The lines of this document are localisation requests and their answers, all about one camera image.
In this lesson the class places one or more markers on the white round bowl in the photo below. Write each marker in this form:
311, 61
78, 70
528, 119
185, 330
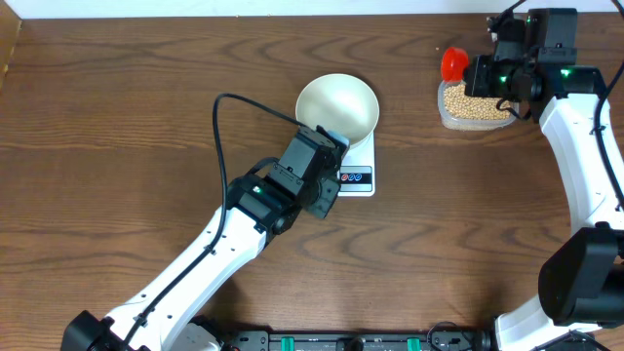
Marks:
339, 103

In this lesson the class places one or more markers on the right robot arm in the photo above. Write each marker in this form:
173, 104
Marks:
580, 287

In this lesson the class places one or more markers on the red plastic measuring scoop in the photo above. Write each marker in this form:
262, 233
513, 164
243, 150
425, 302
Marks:
453, 63

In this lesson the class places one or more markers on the white digital kitchen scale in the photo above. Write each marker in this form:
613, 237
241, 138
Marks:
357, 172

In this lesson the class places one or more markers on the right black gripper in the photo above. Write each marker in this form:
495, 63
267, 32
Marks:
476, 74

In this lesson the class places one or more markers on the clear plastic container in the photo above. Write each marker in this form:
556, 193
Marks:
453, 123

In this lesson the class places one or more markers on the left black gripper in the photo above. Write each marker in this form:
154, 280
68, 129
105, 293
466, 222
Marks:
329, 190

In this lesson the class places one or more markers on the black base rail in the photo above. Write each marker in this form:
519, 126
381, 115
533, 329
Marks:
445, 340

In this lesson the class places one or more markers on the soybeans in container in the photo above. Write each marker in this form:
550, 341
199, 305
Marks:
458, 105

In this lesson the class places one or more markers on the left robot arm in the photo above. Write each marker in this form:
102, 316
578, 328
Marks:
256, 209

